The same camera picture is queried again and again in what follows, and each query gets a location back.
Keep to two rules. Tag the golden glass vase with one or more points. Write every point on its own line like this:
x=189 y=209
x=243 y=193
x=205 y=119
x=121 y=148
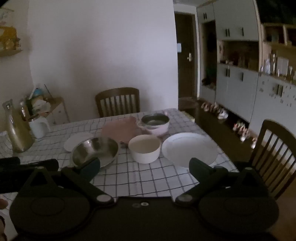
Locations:
x=17 y=134

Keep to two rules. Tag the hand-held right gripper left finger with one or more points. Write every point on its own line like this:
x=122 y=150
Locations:
x=91 y=169

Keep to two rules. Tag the wall shelf with yellow items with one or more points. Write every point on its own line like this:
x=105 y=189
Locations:
x=9 y=39

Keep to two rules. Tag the pink bowl with steel liner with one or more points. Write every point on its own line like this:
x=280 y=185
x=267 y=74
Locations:
x=157 y=128

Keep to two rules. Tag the clear glass bottle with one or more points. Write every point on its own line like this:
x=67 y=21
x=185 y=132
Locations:
x=267 y=67
x=273 y=63

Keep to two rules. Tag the white sideboard with stickers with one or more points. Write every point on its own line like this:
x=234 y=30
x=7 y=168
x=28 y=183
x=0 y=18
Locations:
x=272 y=99

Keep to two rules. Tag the stainless steel bowl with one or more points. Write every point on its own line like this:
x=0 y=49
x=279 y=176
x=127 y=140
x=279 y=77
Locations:
x=94 y=149

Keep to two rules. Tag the pink bear-shaped plate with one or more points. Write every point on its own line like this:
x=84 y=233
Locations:
x=118 y=129

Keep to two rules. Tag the large white plate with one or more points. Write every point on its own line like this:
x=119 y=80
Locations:
x=189 y=149

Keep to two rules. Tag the row of shoes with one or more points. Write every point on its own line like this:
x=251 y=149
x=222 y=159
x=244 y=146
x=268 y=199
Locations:
x=240 y=129

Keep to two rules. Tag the dark wooden slat-back chair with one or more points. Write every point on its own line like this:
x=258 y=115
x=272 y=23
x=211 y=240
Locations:
x=118 y=95
x=275 y=129

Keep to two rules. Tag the tall white wall cabinet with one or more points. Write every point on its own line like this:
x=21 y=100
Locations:
x=238 y=90

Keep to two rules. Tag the cardboard box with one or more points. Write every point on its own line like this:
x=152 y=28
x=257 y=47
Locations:
x=188 y=105

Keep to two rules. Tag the black-and-white checked tablecloth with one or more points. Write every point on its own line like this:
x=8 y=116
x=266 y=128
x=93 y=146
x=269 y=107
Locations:
x=138 y=180

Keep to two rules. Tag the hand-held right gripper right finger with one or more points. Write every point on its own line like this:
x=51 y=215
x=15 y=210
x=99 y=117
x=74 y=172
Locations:
x=197 y=169

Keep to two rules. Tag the glass jar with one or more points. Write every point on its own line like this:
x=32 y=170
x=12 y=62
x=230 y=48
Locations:
x=24 y=111

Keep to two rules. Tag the small white plate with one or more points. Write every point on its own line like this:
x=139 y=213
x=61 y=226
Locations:
x=72 y=140

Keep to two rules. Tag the white ceramic bowl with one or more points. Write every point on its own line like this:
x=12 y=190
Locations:
x=144 y=149

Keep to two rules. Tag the wooden upper shelf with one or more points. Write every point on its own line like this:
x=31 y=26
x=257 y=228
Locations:
x=277 y=34

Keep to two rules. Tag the dark wooden door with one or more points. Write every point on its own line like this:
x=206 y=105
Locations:
x=185 y=55

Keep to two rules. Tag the white plastic jug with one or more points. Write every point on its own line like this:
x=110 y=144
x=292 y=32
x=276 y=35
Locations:
x=38 y=128

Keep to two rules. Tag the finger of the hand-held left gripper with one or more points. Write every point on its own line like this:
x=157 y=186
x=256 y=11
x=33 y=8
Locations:
x=46 y=164

